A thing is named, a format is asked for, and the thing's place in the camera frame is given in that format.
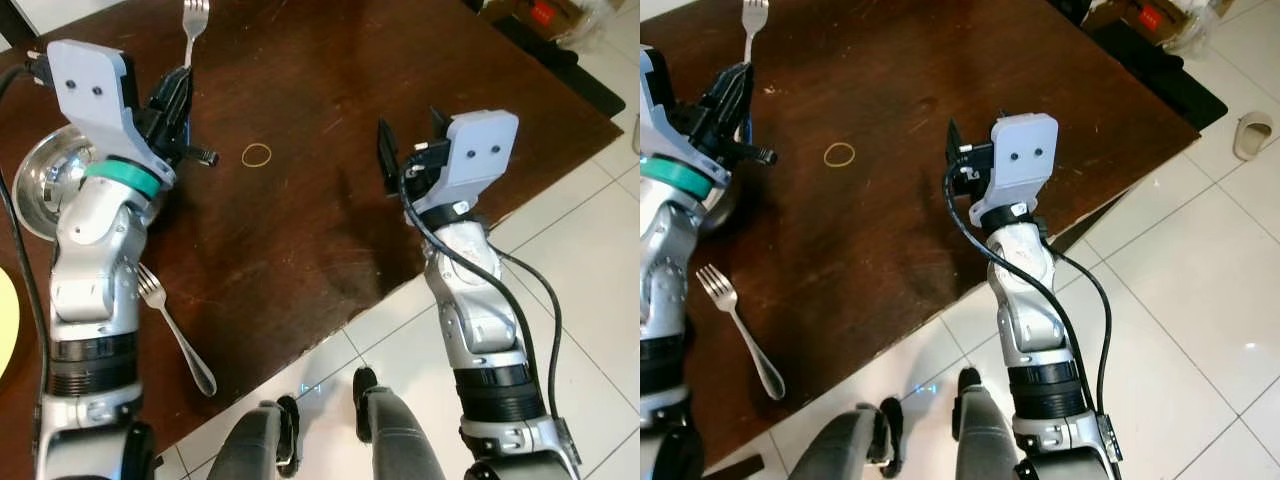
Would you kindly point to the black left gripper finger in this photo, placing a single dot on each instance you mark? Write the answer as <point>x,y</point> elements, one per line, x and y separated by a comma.
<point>728,98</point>
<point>175,98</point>

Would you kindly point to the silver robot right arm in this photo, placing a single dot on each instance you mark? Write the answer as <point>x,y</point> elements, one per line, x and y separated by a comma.
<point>480,320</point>
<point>1030,310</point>

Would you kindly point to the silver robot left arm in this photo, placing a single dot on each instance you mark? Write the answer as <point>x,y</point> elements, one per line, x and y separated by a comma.
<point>90,270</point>
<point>662,280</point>

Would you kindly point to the yellow rubber band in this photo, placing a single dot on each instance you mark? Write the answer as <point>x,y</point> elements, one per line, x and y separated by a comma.
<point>244,155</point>
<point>826,154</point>

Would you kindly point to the silver metal fork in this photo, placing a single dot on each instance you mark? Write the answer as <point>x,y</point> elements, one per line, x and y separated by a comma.
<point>745,335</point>
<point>755,18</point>
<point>195,20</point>
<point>178,335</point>

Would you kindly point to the brown wooden table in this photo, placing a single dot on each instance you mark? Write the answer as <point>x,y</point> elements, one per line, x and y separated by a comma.
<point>300,80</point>
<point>900,60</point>

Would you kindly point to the shiny steel bowl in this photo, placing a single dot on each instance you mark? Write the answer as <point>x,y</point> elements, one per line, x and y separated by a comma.
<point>45,180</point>

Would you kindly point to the cardboard box with red label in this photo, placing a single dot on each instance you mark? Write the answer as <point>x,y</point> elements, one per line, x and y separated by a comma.
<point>540,14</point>
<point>1150,14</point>

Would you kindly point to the clear plastic bag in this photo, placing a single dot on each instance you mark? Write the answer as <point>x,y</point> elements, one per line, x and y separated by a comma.
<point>592,22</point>
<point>1205,25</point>

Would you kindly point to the yellow plate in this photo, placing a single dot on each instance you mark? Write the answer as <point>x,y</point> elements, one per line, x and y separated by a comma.
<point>6,325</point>

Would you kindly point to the grey robot right leg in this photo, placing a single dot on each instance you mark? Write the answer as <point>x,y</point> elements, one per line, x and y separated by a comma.
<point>990,435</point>
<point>395,435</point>

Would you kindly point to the grey robot leg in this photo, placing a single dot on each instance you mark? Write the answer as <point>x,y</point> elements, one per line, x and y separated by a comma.
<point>250,445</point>
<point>990,435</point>
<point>395,435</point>
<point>840,445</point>

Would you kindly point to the beige slipper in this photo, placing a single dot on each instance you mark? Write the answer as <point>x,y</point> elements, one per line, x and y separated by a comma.
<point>1252,135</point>

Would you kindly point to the grey robot left leg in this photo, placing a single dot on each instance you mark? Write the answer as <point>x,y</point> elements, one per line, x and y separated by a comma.
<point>840,445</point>
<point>250,445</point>

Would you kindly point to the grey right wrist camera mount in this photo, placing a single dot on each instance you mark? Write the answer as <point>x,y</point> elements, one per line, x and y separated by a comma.
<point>480,155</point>
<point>1025,160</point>

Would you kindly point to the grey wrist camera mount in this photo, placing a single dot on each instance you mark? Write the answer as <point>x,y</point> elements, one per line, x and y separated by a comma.
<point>480,155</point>
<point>95,95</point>
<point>1025,160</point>
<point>668,120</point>

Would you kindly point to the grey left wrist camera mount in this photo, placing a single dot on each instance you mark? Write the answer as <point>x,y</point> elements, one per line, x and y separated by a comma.
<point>95,95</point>
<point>668,120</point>

